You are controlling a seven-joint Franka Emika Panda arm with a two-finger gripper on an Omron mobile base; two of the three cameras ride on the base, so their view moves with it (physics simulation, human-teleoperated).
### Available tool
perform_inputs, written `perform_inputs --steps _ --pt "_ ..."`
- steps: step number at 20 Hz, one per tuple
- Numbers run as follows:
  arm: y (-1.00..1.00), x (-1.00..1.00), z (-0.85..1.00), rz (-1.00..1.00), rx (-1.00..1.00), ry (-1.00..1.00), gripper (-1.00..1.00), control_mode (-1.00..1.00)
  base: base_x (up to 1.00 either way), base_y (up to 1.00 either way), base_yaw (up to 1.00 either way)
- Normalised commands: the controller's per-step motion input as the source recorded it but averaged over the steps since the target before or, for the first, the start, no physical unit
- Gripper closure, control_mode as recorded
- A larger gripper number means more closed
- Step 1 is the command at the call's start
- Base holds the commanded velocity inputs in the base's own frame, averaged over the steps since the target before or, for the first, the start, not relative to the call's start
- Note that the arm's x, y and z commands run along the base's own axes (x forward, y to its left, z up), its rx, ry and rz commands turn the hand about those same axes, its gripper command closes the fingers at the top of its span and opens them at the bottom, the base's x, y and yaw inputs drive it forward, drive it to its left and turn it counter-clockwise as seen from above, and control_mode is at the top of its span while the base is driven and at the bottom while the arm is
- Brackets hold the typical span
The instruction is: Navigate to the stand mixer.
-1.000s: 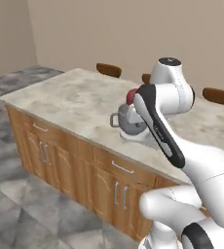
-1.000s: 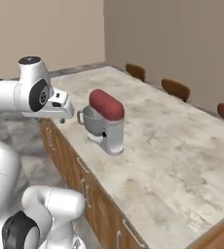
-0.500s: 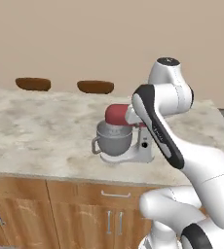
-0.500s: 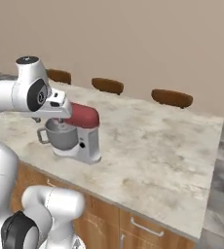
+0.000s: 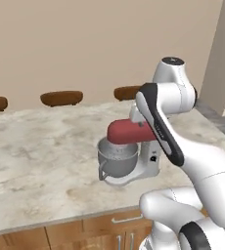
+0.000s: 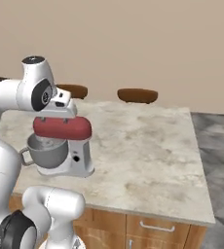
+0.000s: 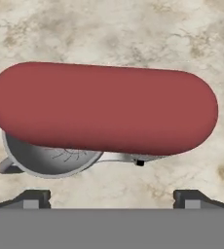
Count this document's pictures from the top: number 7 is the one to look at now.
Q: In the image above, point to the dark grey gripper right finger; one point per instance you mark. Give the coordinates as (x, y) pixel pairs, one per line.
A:
(188, 198)

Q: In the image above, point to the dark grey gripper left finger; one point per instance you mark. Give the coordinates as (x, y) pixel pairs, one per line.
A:
(36, 198)

